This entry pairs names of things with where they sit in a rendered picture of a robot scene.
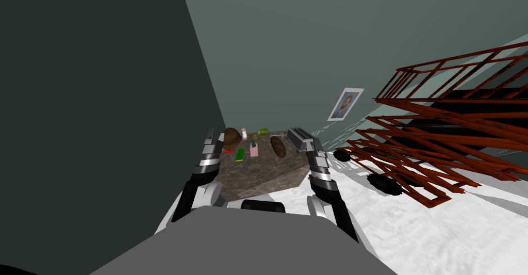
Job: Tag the brown marble table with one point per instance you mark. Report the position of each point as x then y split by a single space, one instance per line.
264 172

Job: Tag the long brown bread loaf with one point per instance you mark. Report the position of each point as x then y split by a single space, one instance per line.
278 147

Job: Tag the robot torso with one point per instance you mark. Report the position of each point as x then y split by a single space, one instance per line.
247 246

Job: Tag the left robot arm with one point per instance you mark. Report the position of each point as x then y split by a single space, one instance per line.
197 188

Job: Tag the green lettuce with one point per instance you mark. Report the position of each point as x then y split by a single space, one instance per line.
263 131

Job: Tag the white salt shaker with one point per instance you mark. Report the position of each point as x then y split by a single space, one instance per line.
244 134

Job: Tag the red-brown metal rack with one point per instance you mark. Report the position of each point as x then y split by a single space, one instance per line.
433 143

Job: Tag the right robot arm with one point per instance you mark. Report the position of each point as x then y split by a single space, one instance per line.
330 194

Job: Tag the framed portrait picture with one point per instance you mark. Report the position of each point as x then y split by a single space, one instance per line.
345 104

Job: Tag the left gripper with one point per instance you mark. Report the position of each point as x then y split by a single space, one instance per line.
211 150

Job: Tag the green sponge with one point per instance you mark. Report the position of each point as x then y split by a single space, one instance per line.
240 155

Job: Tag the round brown bread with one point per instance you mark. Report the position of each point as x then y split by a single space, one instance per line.
232 138

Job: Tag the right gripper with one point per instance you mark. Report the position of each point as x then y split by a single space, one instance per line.
317 159

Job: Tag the grey toaster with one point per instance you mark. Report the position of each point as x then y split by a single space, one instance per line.
300 138

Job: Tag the pink soap bottle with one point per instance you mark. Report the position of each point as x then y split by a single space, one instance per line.
254 150

